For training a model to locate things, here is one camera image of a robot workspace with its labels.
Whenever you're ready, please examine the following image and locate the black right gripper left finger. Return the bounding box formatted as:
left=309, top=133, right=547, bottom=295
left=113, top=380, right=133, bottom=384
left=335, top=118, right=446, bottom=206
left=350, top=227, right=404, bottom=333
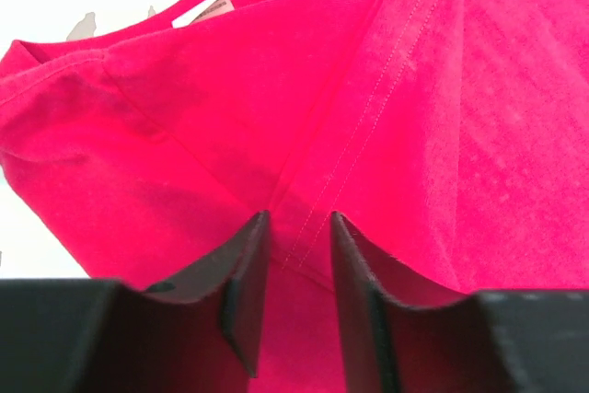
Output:
left=1, top=212, right=270, bottom=392

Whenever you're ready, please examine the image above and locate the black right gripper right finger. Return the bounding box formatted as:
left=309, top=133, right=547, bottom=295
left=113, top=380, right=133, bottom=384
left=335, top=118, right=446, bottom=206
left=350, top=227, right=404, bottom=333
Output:
left=330, top=213, right=588, bottom=392

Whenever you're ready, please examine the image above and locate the red t shirt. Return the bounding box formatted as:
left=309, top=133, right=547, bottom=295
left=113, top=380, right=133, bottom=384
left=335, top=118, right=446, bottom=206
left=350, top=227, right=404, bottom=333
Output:
left=1, top=0, right=588, bottom=392

